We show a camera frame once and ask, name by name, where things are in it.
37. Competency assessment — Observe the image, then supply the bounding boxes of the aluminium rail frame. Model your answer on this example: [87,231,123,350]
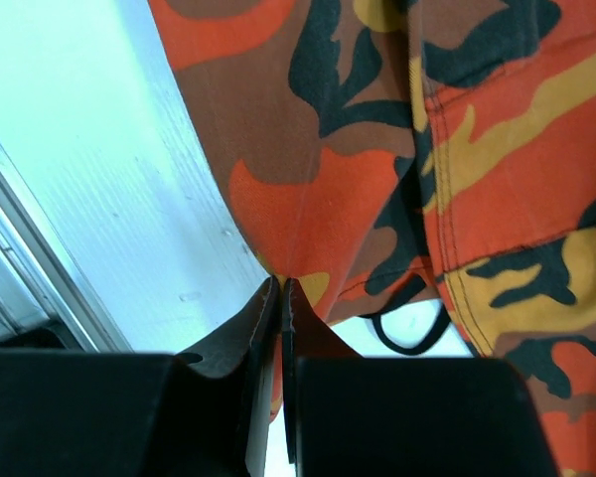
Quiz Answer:
[0,144,131,352]

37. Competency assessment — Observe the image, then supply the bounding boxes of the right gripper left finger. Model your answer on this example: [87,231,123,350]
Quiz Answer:
[0,277,280,476]

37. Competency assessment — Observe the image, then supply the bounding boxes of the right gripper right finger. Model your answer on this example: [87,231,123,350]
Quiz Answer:
[281,279,558,476]

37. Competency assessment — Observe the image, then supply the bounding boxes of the orange camouflage trousers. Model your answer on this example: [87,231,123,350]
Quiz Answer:
[150,1,596,476]

